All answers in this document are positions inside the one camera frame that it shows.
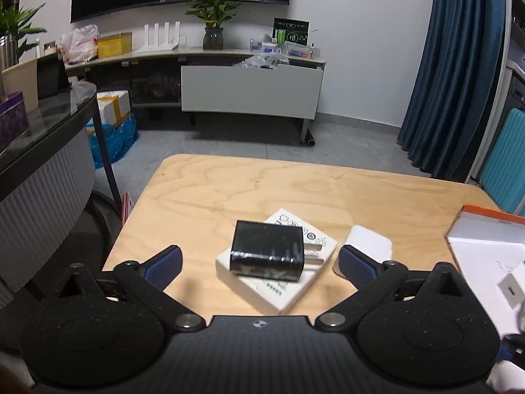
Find white tv console cabinet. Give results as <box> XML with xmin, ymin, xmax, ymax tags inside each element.
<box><xmin>66</xmin><ymin>47</ymin><xmax>326</xmax><ymax>146</ymax></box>

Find white wifi router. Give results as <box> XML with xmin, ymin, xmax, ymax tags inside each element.
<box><xmin>137</xmin><ymin>21</ymin><xmax>181</xmax><ymax>53</ymax></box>

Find dark blue curtain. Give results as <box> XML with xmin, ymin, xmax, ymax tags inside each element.
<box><xmin>398</xmin><ymin>0</ymin><xmax>506</xmax><ymax>182</ymax></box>

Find small white usb charger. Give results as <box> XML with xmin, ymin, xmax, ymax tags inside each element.
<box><xmin>498</xmin><ymin>262</ymin><xmax>525</xmax><ymax>310</ymax></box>

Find white mosquito repellent heater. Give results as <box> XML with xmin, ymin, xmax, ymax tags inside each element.
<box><xmin>487</xmin><ymin>361</ymin><xmax>525</xmax><ymax>393</ymax></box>

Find blue plastic bag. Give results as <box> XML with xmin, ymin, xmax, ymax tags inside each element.
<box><xmin>88</xmin><ymin>115</ymin><xmax>138</xmax><ymax>169</ymax></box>

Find black power adapter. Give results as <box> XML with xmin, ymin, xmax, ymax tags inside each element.
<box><xmin>229</xmin><ymin>221</ymin><xmax>324</xmax><ymax>282</ymax></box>

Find white yellow taped carton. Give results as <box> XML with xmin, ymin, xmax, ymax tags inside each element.
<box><xmin>97</xmin><ymin>90</ymin><xmax>131</xmax><ymax>127</ymax></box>

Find purple patterned box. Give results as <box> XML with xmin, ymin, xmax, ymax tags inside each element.
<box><xmin>0</xmin><ymin>91</ymin><xmax>29</xmax><ymax>153</ymax></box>

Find yellow cardboard box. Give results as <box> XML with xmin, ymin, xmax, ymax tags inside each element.
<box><xmin>97</xmin><ymin>32</ymin><xmax>133</xmax><ymax>59</ymax></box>

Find left side green plant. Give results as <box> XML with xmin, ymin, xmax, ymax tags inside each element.
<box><xmin>0</xmin><ymin>3</ymin><xmax>46</xmax><ymax>70</ymax></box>

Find white flat product box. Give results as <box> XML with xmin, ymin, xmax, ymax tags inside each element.
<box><xmin>215</xmin><ymin>208</ymin><xmax>337</xmax><ymax>315</ymax></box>

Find orange white cardboard tray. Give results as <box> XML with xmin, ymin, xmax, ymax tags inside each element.
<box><xmin>446</xmin><ymin>205</ymin><xmax>524</xmax><ymax>335</ymax></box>

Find potted green plant in vase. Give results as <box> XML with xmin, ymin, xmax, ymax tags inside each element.
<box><xmin>185</xmin><ymin>0</ymin><xmax>241</xmax><ymax>50</ymax></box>

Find white plug charger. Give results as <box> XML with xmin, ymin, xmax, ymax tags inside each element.
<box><xmin>340</xmin><ymin>225</ymin><xmax>393</xmax><ymax>262</ymax></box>

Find white plastic bag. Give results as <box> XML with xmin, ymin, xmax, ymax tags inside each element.
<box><xmin>60</xmin><ymin>24</ymin><xmax>99</xmax><ymax>65</ymax></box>

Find beige paper box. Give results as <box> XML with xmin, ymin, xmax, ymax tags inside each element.
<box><xmin>2</xmin><ymin>59</ymin><xmax>38</xmax><ymax>113</ymax></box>

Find green black display box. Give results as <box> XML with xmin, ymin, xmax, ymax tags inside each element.
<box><xmin>272</xmin><ymin>18</ymin><xmax>310</xmax><ymax>45</ymax></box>

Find teal hard suitcase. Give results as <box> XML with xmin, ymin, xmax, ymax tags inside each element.
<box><xmin>480</xmin><ymin>109</ymin><xmax>525</xmax><ymax>216</ymax></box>

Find dark curved side counter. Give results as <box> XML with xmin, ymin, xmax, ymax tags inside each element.
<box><xmin>0</xmin><ymin>81</ymin><xmax>124</xmax><ymax>353</ymax></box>

